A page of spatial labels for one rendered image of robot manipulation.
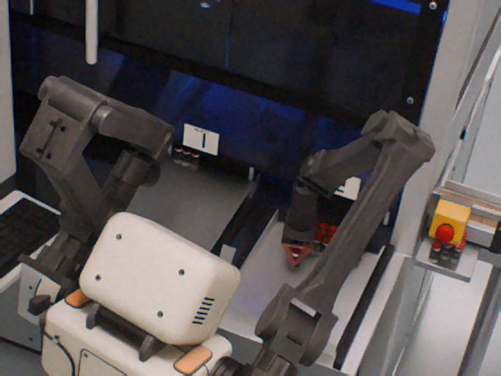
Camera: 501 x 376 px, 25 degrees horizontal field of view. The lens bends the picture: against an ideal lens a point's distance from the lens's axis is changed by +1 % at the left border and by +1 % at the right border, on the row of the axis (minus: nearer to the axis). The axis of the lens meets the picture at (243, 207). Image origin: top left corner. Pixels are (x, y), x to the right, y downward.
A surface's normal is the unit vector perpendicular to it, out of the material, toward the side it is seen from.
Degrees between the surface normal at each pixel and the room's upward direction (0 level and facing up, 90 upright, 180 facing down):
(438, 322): 0
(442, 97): 90
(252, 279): 0
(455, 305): 0
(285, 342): 48
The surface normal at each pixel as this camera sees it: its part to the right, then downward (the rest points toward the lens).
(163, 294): -0.36, -0.15
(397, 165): 0.17, 0.04
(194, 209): 0.10, -0.76
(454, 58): -0.37, 0.57
